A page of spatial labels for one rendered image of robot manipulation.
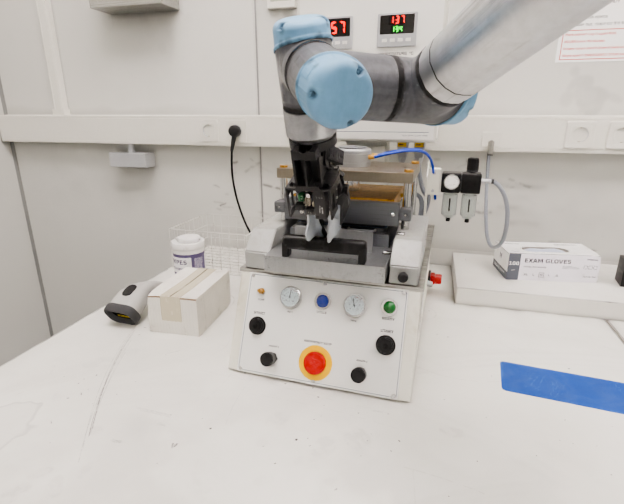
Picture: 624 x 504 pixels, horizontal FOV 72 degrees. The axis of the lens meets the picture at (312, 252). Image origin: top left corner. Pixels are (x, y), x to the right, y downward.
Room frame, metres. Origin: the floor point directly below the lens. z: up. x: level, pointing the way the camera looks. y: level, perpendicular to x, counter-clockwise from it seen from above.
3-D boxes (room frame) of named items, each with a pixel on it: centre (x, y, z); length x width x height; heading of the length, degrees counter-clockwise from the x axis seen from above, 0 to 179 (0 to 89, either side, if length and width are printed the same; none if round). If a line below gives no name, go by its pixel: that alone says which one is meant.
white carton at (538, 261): (1.11, -0.63, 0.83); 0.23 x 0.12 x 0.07; 84
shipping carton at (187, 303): (0.94, 0.28, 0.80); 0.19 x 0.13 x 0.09; 165
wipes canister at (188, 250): (1.11, 0.34, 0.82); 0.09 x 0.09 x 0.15
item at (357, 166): (0.94, -0.11, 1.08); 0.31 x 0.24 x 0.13; 73
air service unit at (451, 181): (0.98, -0.33, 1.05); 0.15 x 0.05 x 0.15; 73
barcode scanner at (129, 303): (0.97, 0.41, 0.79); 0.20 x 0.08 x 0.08; 165
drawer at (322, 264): (0.85, -0.06, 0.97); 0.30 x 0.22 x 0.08; 163
